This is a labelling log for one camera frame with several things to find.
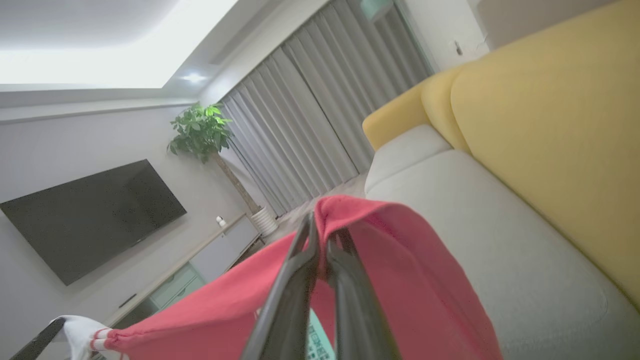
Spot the white and teal TV cabinet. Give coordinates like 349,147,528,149
102,212,266,331

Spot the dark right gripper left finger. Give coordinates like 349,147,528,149
240,212,321,360

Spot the green leafy indoor tree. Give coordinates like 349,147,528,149
167,102,263,216

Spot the black flat screen television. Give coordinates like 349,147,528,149
0,159,188,287

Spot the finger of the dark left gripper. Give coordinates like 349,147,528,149
9,317,67,360

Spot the small grey sofa seat cushion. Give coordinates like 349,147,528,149
364,124,453,195

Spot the yellow and grey sofa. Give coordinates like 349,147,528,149
450,0,640,308

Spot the red jersey with number print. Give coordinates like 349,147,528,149
52,195,503,360

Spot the yellow sofa backrest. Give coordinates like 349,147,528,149
362,67,473,153

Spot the grey pleated curtain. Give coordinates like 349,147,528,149
220,0,436,218

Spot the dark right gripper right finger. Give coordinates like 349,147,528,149
325,227,402,360

